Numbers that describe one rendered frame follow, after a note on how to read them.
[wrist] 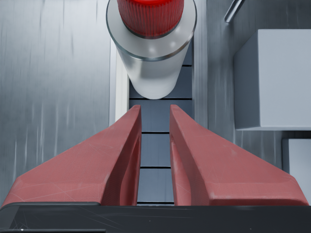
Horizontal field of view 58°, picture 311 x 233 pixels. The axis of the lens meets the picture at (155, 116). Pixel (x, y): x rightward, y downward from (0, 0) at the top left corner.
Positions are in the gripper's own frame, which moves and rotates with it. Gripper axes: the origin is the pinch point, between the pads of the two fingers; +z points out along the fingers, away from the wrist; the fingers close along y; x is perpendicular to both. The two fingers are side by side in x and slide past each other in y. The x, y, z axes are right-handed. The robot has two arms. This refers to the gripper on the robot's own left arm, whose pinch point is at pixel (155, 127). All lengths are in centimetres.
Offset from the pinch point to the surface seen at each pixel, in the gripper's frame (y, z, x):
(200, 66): -3.7, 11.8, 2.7
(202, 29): -4.0, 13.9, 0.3
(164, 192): -1.0, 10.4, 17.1
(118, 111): 3.7, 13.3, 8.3
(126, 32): 1.6, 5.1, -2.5
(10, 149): 18.7, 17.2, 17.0
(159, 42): -0.2, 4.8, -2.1
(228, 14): -9.3, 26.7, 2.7
